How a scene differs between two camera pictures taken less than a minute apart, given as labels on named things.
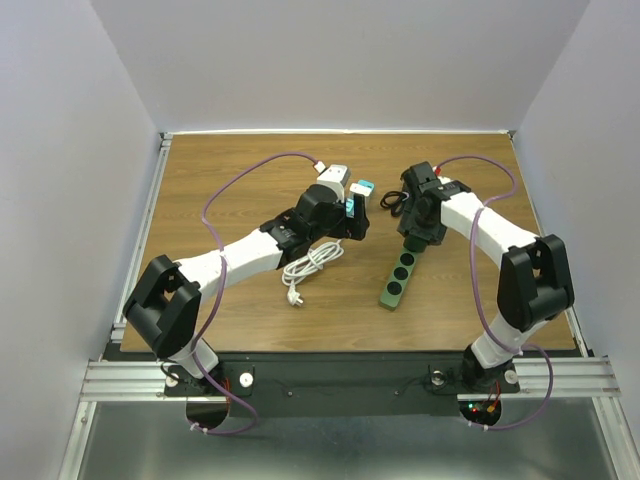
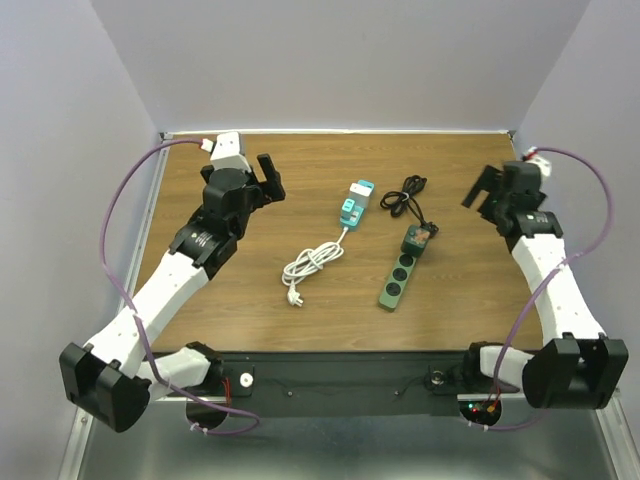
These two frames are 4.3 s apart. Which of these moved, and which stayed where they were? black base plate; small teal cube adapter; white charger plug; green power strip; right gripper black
Moved: right gripper black
Stayed: black base plate; white charger plug; green power strip; small teal cube adapter
